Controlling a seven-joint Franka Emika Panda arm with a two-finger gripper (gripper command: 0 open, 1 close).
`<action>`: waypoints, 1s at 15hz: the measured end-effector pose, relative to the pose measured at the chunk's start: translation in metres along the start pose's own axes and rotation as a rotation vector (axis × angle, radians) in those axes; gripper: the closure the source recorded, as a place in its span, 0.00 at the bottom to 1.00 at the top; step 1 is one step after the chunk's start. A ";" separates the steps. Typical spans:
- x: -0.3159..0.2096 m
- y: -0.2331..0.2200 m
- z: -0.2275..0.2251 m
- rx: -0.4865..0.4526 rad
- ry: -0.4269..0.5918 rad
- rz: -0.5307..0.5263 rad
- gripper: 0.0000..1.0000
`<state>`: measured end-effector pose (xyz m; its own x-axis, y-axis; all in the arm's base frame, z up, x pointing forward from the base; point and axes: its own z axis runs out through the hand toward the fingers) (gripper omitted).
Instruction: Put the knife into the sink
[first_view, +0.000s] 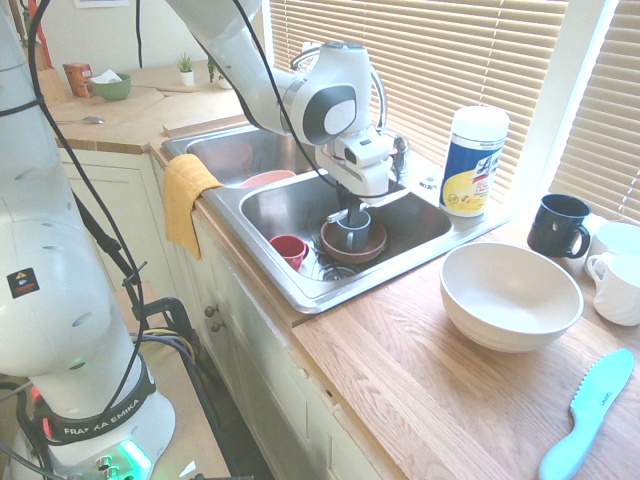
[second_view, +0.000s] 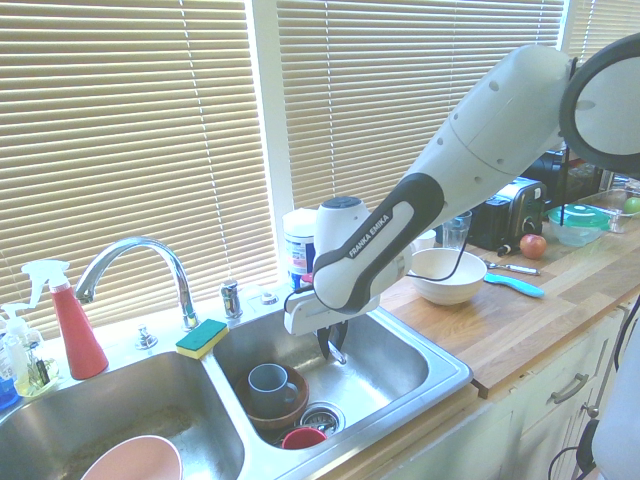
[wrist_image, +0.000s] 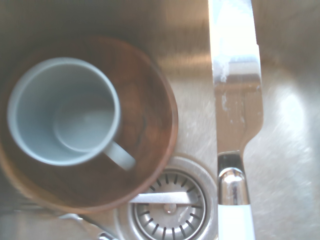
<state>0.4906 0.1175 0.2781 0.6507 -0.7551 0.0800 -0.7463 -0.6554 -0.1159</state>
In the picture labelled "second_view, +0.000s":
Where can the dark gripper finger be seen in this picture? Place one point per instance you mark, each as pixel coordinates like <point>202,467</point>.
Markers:
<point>325,342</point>
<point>341,345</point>

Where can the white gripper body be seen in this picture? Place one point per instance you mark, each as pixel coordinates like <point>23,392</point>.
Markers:
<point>310,317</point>

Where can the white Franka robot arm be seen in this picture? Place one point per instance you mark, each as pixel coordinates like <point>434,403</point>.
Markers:
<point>475,150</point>

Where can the white sink hole cap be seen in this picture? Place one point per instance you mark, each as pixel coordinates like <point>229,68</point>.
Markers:
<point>269,300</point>

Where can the stainless steel double sink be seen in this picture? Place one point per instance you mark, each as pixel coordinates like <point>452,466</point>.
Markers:
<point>380,370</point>

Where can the teal serrated knife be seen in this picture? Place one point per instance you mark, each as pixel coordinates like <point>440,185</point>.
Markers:
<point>515,286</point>

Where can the grey mug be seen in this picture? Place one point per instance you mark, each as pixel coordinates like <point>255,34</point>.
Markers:
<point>270,390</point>

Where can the Lysol wipes canister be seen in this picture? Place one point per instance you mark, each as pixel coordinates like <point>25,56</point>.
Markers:
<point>299,245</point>

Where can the metal drain strainer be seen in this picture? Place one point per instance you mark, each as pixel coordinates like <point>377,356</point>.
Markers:
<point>325,417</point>

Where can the chrome soap dispenser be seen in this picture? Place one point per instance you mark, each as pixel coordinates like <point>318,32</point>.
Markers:
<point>231,300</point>

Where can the brown bowl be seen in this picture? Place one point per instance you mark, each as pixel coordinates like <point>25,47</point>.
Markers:
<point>280,420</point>

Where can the red cup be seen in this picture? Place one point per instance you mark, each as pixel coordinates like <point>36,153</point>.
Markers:
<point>302,439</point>

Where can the yellow green sponge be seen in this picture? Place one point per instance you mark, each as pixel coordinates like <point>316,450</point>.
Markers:
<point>202,337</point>

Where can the large white bowl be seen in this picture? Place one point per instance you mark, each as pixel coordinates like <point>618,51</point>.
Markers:
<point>447,285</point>

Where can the chrome gooseneck faucet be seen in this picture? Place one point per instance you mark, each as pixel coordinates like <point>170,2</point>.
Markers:
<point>175,270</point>

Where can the clear drinking glass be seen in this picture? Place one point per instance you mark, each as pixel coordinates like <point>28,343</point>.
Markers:
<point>457,232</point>

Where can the metal peeler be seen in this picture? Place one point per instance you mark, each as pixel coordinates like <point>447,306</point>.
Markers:
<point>520,269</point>

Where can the black chrome toaster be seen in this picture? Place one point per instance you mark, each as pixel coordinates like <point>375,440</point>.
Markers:
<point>505,215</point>

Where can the red apple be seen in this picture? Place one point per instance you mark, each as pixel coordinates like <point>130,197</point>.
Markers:
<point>533,246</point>

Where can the white base cabinet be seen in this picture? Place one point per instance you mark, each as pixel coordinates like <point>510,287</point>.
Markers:
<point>540,430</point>

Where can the pink bowl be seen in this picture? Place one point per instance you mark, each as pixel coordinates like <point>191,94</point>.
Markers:
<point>135,460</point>

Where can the red spray bottle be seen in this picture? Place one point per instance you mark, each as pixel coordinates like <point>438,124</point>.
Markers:
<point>80,340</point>

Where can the wide window blind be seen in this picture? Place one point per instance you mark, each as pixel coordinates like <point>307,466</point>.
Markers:
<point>400,100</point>

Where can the green lidded plastic container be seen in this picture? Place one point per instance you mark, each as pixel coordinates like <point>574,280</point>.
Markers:
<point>577,225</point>

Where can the left window blind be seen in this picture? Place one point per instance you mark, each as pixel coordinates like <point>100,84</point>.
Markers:
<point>125,125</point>

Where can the black coffee machine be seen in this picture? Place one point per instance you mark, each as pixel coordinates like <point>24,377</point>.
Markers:
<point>547,175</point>

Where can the clear soap pump bottle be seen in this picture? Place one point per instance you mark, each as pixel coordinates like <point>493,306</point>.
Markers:
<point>10,360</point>

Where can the clear plastic bin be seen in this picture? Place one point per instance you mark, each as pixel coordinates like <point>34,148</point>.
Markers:
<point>617,220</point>

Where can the green apple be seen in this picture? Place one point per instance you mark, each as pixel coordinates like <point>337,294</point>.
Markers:
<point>633,205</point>

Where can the narrow window blind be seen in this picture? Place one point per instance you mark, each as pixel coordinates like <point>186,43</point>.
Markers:
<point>605,20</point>

